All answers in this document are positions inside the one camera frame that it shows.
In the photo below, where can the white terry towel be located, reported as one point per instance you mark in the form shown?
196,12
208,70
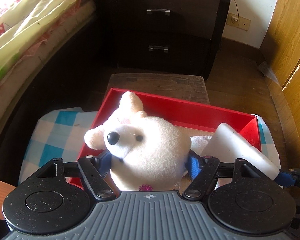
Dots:
198,143

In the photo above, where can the floral bed sheet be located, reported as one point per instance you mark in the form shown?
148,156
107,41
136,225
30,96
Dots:
31,30

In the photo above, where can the drawer metal handle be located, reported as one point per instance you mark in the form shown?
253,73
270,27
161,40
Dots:
158,49
158,12

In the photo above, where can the brown wooden stool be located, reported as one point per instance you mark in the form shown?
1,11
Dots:
186,87

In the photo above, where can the upper drawer metal handle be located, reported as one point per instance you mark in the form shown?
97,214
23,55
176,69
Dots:
158,12

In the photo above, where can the cream plush bear toy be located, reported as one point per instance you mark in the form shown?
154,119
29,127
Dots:
147,152

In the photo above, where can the wall power socket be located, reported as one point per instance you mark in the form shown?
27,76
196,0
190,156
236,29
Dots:
238,22

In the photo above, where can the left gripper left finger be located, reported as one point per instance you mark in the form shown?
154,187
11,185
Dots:
94,170

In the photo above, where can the dark wooden nightstand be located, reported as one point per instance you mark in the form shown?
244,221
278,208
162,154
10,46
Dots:
192,33

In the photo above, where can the blue white checkered tablecloth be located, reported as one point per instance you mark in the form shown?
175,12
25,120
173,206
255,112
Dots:
60,134

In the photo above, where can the red cardboard box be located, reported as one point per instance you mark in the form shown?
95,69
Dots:
180,113

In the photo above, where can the lower drawer metal handle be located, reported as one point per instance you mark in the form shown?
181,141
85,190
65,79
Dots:
158,49

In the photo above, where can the white foam sponge block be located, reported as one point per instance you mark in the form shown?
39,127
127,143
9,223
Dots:
227,145

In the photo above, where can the wooden wardrobe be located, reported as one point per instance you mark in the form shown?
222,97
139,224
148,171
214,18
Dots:
281,49

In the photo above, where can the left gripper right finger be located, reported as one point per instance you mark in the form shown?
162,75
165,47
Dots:
202,172

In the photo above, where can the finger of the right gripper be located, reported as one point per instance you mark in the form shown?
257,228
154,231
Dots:
289,178

